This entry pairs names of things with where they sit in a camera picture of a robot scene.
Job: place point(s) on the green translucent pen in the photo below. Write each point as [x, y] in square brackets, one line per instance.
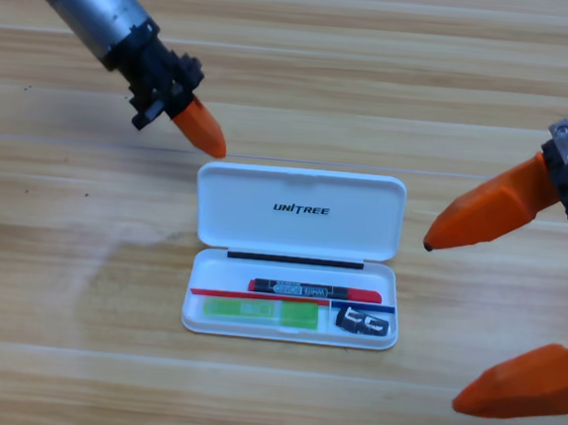
[260, 311]

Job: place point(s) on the plain orange gripper finger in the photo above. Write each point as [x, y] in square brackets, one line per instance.
[527, 388]

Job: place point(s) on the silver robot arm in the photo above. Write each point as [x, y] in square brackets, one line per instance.
[93, 2]

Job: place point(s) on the white Unitree pencil case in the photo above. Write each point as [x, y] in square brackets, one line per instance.
[299, 214]

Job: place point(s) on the red black whiteboard marker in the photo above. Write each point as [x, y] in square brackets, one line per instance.
[307, 290]

